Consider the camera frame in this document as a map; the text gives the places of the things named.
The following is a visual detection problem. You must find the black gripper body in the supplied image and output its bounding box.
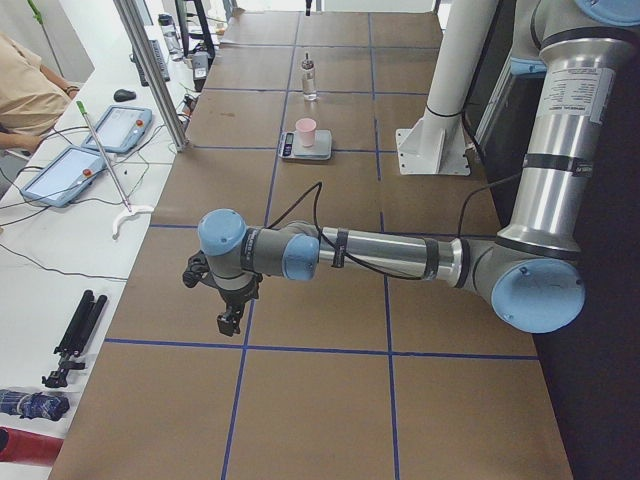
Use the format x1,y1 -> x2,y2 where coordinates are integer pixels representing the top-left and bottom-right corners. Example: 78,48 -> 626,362
220,279 -> 261,315

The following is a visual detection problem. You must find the pink paper cup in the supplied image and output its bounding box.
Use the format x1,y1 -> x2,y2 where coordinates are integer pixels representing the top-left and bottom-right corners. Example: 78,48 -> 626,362
295,117 -> 317,148

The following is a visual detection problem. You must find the glass sauce bottle metal spout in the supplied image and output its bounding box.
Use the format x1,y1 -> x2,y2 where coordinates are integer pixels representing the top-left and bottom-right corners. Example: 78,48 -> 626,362
301,52 -> 317,101

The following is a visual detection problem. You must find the silver electronic kitchen scale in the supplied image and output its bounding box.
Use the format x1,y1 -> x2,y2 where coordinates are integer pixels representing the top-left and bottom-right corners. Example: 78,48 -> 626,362
278,130 -> 333,161

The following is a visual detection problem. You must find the white curved plastic piece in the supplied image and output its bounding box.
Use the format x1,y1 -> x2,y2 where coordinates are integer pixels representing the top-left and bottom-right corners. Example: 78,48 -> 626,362
112,205 -> 154,240

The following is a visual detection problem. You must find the black folded tripod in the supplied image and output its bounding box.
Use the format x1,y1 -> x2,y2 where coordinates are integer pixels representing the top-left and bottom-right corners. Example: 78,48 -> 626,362
42,290 -> 108,388

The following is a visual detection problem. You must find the blue folded umbrella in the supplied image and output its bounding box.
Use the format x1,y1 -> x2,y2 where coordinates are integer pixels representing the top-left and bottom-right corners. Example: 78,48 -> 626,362
1,389 -> 70,421

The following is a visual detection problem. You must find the far teach pendant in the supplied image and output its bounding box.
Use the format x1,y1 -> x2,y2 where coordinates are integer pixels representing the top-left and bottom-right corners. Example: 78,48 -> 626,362
90,105 -> 153,154

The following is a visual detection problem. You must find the teach pendant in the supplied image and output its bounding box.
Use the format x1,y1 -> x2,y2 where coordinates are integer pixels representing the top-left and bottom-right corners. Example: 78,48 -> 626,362
20,146 -> 105,207
90,105 -> 153,154

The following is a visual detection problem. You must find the near teach pendant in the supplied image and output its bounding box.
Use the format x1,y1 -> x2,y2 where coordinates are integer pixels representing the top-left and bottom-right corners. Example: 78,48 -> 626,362
20,146 -> 105,207

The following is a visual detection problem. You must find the black computer mouse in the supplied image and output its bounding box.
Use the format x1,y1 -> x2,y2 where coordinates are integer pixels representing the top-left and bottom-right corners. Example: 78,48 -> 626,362
113,89 -> 137,103

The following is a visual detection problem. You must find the red cylinder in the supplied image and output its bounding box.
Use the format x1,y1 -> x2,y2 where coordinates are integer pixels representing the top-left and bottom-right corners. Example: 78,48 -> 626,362
1,426 -> 64,467

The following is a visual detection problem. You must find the black box with label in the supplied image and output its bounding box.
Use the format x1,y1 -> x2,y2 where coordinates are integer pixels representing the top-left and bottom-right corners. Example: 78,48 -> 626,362
191,51 -> 209,92

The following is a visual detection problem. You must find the black keyboard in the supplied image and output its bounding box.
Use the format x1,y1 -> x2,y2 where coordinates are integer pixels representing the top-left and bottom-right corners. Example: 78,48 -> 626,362
134,39 -> 171,87

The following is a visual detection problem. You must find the clear water bottle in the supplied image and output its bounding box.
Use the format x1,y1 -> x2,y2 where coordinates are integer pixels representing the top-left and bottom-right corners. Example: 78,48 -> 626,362
158,13 -> 183,62

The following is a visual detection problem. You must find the person in beige shirt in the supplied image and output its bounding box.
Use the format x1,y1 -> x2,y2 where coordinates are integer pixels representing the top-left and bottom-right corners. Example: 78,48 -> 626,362
1,34 -> 80,153

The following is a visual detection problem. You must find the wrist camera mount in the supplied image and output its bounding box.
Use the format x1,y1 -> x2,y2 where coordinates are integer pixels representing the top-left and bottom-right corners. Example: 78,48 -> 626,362
182,251 -> 210,288

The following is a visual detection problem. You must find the black camera cable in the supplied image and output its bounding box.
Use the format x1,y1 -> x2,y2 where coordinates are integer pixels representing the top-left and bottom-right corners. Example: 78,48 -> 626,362
264,173 -> 524,280

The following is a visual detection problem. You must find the white camera pole base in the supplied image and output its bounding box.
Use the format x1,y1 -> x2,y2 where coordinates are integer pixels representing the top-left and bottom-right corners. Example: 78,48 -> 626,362
396,0 -> 498,176

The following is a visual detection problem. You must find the aluminium frame post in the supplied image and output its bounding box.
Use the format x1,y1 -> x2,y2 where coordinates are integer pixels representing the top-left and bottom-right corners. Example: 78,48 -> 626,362
114,0 -> 188,152

